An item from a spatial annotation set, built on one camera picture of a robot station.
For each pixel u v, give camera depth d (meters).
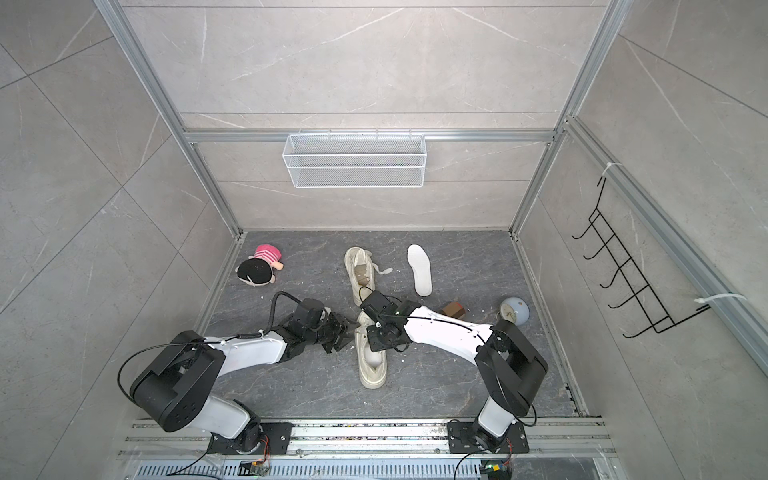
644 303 0.64
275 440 0.73
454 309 0.94
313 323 0.73
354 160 1.00
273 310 0.71
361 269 1.04
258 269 0.99
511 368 0.44
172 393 0.44
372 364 0.78
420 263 1.12
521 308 0.88
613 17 0.69
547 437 0.75
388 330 0.61
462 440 0.73
